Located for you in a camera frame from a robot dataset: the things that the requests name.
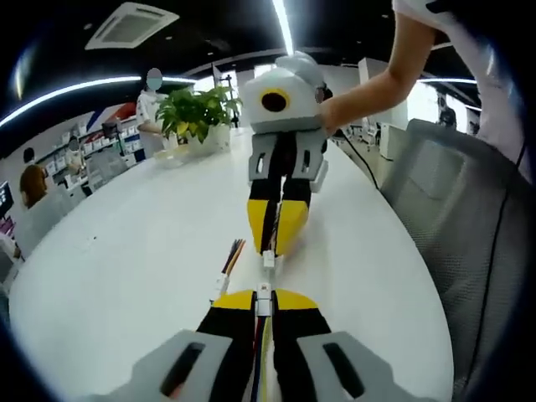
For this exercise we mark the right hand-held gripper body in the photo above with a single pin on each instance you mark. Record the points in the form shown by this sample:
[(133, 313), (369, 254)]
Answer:
[(293, 117)]

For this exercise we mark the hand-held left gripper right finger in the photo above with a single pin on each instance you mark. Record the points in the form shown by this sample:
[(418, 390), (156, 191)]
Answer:
[(310, 360)]

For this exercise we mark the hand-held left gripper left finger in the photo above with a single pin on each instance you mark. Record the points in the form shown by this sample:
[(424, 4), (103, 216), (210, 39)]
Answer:
[(209, 360)]

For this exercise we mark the person's right hand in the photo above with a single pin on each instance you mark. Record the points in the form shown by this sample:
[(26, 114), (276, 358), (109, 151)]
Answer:
[(337, 115)]

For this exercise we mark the ceiling light strip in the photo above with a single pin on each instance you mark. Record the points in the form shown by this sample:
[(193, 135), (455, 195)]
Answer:
[(284, 25), (75, 89)]

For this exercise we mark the potted green plant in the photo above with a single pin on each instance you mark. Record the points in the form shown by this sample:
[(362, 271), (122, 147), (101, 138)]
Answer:
[(197, 113)]

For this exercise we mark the white cabinet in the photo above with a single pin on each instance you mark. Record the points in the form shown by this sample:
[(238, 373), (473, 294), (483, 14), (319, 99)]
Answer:
[(393, 144)]

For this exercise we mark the grey mesh office chair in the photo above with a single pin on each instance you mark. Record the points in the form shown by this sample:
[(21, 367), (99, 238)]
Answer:
[(439, 201)]

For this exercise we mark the shelf of white bins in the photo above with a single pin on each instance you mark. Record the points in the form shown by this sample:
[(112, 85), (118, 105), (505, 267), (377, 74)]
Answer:
[(130, 134)]

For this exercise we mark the ceiling air conditioner unit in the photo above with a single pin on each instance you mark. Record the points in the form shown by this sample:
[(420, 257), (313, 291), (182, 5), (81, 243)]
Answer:
[(132, 25)]

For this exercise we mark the person's torso in white shirt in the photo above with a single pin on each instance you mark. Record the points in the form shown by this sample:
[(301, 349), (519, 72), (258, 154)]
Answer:
[(494, 84)]

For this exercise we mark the desktop monitor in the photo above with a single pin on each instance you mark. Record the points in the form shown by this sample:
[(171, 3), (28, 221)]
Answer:
[(6, 200)]

